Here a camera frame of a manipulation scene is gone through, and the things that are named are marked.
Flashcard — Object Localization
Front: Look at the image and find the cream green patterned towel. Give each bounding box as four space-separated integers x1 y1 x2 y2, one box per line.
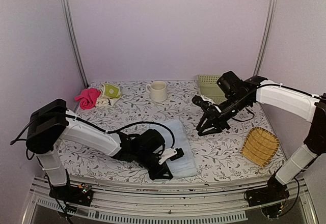
95 83 121 107

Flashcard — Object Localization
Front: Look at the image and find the light blue towel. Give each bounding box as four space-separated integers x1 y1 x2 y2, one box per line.
157 119 198 179

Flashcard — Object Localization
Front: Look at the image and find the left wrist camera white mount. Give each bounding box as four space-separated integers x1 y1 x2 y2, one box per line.
158 148 184 165

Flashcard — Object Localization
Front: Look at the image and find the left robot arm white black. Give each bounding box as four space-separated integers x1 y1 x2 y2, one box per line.
25 99 173 206

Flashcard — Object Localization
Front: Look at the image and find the left aluminium frame post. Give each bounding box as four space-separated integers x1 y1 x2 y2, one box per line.
61 0 89 88

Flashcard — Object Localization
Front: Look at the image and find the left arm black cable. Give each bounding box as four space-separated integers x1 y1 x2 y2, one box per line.
10 110 176 151

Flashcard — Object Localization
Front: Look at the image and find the yellow bamboo tray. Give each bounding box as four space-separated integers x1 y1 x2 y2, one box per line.
241 127 280 168

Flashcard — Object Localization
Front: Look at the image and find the aluminium frame post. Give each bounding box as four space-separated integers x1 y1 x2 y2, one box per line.
253 0 277 75
61 0 89 88

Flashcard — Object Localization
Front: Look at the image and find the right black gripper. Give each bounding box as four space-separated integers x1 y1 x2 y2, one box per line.
196 95 250 137

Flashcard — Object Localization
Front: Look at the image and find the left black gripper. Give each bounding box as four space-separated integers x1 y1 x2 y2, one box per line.
135 150 173 181

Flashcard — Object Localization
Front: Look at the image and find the pink rolled towel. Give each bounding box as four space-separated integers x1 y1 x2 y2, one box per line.
74 88 101 110

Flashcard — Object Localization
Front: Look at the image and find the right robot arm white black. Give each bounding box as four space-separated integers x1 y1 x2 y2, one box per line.
192 71 325 206

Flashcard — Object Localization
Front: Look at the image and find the right aluminium frame post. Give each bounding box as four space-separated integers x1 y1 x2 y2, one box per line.
253 0 277 75

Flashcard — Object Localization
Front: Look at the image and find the green plastic basket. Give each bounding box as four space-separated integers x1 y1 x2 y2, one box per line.
197 74 226 104

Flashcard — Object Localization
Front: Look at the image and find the cream ceramic mug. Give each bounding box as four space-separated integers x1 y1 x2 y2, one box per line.
145 81 168 102

